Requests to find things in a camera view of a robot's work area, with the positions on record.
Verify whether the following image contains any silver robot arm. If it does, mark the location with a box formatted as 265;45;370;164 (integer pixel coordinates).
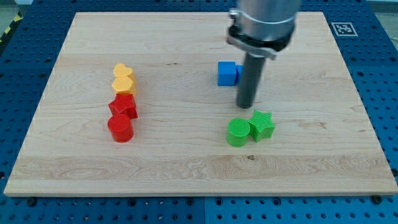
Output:
226;0;301;60

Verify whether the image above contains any green star block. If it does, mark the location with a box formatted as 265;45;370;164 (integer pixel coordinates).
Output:
248;110;275;142

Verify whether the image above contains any red star block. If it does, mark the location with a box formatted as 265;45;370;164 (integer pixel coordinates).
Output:
108;93;138;119

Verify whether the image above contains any yellow hexagon block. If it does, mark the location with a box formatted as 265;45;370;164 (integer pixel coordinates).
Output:
111;77;136;95

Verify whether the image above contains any green cylinder block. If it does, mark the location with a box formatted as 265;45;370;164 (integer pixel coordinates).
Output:
226;118;251;147

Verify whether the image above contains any blue cube block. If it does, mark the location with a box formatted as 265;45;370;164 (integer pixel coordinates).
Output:
218;61;237;86

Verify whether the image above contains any blue block behind rod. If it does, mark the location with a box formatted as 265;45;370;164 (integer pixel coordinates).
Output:
236;65;244;85

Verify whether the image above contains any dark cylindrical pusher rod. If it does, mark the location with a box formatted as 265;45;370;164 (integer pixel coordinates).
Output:
236;53;265;109

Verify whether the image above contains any red cylinder block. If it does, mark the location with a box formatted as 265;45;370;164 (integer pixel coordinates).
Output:
107;114;134;142

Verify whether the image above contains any yellow heart block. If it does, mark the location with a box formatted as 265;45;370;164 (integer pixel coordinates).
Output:
113;63;136;81

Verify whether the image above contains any light wooden board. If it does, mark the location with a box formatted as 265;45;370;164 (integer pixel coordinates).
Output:
4;12;397;197

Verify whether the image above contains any white fiducial marker tag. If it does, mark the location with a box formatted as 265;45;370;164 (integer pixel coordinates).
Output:
331;22;358;37

